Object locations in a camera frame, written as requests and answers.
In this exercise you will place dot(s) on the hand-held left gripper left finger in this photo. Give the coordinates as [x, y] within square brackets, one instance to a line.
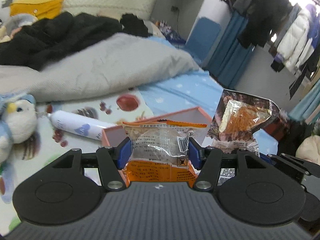
[125, 153]

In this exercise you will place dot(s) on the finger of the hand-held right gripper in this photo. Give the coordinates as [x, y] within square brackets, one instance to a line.
[292, 162]

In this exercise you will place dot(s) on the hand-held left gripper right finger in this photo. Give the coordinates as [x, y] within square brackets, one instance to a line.
[195, 153]

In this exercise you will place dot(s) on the pink cardboard box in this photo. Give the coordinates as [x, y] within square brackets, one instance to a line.
[115, 136]

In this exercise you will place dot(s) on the orange clear snack packet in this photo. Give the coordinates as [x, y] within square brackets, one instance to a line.
[157, 150]

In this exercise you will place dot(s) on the dark brown snack packet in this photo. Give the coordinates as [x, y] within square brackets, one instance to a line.
[240, 120]

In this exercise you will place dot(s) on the cream cloth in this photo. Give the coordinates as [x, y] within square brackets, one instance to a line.
[310, 150]

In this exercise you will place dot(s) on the pile of snack packets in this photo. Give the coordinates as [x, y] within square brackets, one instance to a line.
[82, 143]

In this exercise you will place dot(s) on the white spray bottle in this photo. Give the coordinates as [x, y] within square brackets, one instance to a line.
[75, 125]

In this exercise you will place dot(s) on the teal curtain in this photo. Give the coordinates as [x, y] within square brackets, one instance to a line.
[307, 102]

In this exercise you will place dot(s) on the light blue bedsheet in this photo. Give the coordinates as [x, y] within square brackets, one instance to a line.
[180, 92]

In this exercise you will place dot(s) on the grey blanket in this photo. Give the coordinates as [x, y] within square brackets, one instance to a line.
[100, 67]

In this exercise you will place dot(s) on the blue curtain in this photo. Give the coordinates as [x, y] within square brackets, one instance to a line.
[230, 55]

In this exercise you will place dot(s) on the white blue plush penguin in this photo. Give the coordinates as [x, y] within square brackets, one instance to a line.
[17, 122]

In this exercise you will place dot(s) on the blue chair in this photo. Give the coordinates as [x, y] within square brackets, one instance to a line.
[202, 35]

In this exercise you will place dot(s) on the white puffer jacket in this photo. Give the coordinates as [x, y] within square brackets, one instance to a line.
[295, 40]

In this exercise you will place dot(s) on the black cloth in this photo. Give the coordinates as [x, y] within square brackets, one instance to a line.
[135, 26]

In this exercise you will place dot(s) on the black hanging coat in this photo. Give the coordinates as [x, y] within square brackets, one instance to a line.
[265, 15]

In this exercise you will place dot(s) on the yellow pillow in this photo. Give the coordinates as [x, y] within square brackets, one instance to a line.
[37, 8]

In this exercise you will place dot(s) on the black wall charger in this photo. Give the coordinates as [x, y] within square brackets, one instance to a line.
[174, 8]

